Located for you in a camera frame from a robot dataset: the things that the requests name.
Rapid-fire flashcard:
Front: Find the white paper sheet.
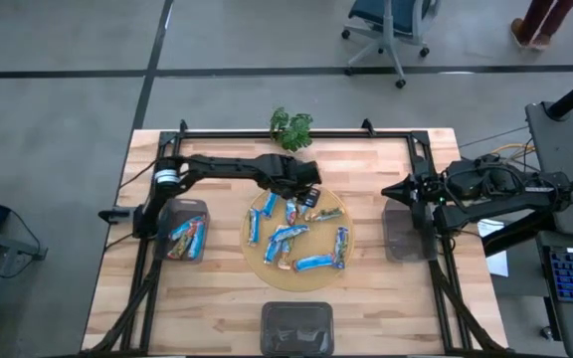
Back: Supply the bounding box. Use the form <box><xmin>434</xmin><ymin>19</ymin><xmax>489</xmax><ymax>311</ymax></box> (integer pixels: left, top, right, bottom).
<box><xmin>477</xmin><ymin>218</ymin><xmax>510</xmax><ymax>278</ymax></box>

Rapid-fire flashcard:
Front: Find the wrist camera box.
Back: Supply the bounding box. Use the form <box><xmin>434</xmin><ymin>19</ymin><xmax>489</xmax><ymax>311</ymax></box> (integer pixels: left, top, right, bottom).
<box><xmin>428</xmin><ymin>174</ymin><xmax>451</xmax><ymax>203</ymax></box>
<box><xmin>293</xmin><ymin>161</ymin><xmax>323</xmax><ymax>188</ymax></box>

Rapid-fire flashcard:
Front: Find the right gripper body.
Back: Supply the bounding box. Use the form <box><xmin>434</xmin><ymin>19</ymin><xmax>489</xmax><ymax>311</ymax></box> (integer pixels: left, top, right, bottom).
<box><xmin>411</xmin><ymin>171</ymin><xmax>434</xmax><ymax>231</ymax></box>

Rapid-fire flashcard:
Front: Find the black flat support beam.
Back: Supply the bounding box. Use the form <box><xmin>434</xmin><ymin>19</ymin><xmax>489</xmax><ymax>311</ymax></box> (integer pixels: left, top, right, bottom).
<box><xmin>482</xmin><ymin>206</ymin><xmax>559</xmax><ymax>259</ymax></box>

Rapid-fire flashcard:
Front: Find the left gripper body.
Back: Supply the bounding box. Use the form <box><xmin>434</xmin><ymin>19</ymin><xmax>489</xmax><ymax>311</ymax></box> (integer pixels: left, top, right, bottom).
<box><xmin>286</xmin><ymin>186</ymin><xmax>322</xmax><ymax>210</ymax></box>

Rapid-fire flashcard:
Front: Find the small potted green plant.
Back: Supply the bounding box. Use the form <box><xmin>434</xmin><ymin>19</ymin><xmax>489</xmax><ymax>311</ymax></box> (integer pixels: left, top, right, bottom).
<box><xmin>270</xmin><ymin>106</ymin><xmax>314</xmax><ymax>153</ymax></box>

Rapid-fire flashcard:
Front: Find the small black bracket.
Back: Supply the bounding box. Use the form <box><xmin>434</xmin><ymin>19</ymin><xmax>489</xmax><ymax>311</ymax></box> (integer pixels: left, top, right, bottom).
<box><xmin>97</xmin><ymin>207</ymin><xmax>132</xmax><ymax>225</ymax></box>

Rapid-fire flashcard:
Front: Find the dark rectangular plastic container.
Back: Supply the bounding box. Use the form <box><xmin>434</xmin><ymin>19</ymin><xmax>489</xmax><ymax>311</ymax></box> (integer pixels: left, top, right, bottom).
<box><xmin>260</xmin><ymin>301</ymin><xmax>335</xmax><ymax>357</ymax></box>

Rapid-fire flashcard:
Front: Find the orange-ended granola bar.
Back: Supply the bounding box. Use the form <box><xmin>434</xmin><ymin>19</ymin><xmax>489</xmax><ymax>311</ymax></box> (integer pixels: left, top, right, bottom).
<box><xmin>278</xmin><ymin>238</ymin><xmax>295</xmax><ymax>270</ymax></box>

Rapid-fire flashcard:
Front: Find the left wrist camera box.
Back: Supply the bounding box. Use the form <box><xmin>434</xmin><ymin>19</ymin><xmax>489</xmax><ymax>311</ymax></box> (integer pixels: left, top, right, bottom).
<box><xmin>293</xmin><ymin>161</ymin><xmax>323</xmax><ymax>188</ymax></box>

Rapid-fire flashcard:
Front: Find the blue and grey office chair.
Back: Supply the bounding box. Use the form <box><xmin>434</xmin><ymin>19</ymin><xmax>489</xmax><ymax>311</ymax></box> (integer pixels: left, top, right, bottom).
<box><xmin>340</xmin><ymin>0</ymin><xmax>442</xmax><ymax>90</ymax></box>

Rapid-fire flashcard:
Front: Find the black aluminium table frame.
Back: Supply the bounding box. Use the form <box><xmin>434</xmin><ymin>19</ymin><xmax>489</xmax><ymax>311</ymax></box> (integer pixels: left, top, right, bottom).
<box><xmin>80</xmin><ymin>118</ymin><xmax>509</xmax><ymax>357</ymax></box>

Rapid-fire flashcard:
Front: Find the clear grey plastic bin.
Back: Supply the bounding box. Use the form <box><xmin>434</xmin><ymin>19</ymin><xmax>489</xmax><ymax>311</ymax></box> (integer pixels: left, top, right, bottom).
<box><xmin>381</xmin><ymin>198</ymin><xmax>440</xmax><ymax>264</ymax></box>
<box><xmin>154</xmin><ymin>197</ymin><xmax>211</xmax><ymax>264</ymax></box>

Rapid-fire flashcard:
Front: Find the person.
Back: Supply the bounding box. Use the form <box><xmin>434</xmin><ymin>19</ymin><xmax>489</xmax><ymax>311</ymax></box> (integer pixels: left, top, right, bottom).
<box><xmin>509</xmin><ymin>0</ymin><xmax>573</xmax><ymax>51</ymax></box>

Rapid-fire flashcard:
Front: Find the grey side cart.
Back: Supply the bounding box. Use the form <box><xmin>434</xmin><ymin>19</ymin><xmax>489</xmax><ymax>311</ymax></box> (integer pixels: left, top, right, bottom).
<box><xmin>0</xmin><ymin>231</ymin><xmax>49</xmax><ymax>358</ymax></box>

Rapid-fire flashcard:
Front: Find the yellow cable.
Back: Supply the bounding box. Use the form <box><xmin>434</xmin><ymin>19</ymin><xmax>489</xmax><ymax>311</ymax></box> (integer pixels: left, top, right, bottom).
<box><xmin>494</xmin><ymin>142</ymin><xmax>536</xmax><ymax>160</ymax></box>

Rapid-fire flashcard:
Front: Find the round woven straw placemat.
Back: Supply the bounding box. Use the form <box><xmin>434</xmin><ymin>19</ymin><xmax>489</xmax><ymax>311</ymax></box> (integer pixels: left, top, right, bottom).
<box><xmin>239</xmin><ymin>179</ymin><xmax>355</xmax><ymax>291</ymax></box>

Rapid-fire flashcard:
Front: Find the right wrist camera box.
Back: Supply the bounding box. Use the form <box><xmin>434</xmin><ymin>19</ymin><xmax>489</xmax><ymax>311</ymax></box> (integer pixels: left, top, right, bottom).
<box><xmin>428</xmin><ymin>174</ymin><xmax>451</xmax><ymax>203</ymax></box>

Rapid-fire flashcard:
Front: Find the red and green granola bar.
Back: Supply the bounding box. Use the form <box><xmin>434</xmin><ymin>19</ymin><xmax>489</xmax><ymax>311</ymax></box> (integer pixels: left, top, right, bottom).
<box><xmin>166</xmin><ymin>226</ymin><xmax>198</xmax><ymax>260</ymax></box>

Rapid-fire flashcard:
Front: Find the grey side desk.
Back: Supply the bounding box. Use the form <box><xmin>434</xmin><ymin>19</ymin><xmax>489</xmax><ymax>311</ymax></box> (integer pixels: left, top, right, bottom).
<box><xmin>524</xmin><ymin>101</ymin><xmax>573</xmax><ymax>358</ymax></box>

